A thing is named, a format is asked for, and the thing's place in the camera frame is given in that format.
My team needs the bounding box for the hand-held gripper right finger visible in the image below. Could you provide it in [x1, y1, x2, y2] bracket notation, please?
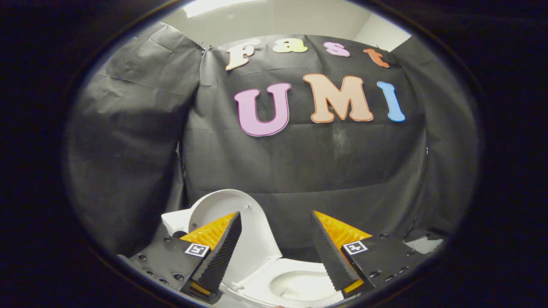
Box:
[310, 210, 429, 299]

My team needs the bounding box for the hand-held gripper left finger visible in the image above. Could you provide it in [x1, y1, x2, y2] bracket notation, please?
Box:
[118, 211, 243, 305]

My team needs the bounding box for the white toilet lid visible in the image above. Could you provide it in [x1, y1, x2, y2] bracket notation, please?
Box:
[188, 189, 284, 288]

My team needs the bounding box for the white toilet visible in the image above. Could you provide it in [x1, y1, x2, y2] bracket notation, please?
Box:
[161, 209, 345, 308]

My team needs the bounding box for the black backdrop cloth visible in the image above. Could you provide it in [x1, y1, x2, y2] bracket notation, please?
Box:
[64, 21, 479, 261]

